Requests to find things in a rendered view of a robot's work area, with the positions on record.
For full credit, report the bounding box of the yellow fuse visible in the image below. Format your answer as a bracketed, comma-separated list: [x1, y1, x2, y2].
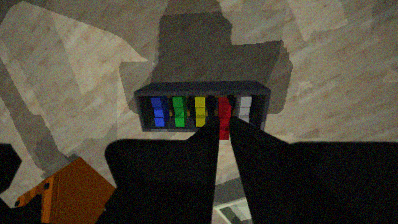
[195, 95, 206, 127]

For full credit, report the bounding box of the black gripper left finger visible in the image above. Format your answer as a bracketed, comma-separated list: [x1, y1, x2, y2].
[105, 116, 220, 224]

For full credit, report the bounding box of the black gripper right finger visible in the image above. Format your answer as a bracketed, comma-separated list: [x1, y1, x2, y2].
[229, 116, 398, 224]

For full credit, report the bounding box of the red blade fuse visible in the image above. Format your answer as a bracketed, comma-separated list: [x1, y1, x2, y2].
[217, 95, 231, 140]

